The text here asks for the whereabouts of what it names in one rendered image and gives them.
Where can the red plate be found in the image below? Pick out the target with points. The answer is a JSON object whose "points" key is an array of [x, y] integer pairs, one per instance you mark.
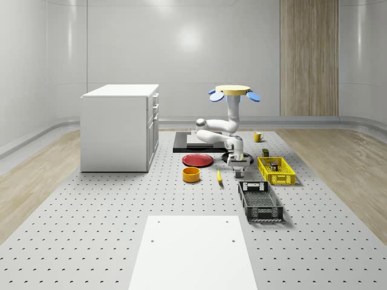
{"points": [[198, 160]]}

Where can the white cabinet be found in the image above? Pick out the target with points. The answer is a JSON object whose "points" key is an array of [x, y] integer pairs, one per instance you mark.
{"points": [[115, 133]]}

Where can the grey cube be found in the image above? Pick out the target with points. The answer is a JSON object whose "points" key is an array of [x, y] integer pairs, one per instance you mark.
{"points": [[240, 175]]}

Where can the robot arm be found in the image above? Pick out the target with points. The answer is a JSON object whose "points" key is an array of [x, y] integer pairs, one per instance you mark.
{"points": [[233, 114]]}

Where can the white board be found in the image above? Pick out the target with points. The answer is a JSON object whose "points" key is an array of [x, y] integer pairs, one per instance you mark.
{"points": [[193, 253]]}

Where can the yellow mug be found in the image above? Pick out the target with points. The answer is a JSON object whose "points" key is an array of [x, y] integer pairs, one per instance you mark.
{"points": [[257, 137]]}

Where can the black plate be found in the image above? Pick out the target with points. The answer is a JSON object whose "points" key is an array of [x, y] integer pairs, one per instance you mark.
{"points": [[249, 158]]}

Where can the banana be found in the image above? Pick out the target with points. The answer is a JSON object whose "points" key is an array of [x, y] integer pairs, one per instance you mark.
{"points": [[219, 177]]}

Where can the dark grey basket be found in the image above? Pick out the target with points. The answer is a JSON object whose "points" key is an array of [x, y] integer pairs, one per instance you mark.
{"points": [[264, 211]]}

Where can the yellow basket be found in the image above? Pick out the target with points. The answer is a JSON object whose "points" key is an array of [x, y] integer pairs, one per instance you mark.
{"points": [[282, 179]]}

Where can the flat-sided can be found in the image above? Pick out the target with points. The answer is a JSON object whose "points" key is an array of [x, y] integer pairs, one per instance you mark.
{"points": [[265, 153]]}

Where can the yellow bowl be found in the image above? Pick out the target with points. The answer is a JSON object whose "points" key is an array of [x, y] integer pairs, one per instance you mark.
{"points": [[191, 176]]}

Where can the puzzle cube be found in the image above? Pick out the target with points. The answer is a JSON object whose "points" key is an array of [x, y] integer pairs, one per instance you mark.
{"points": [[274, 167]]}

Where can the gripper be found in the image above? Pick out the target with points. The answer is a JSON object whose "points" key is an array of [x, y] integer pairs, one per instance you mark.
{"points": [[238, 163]]}

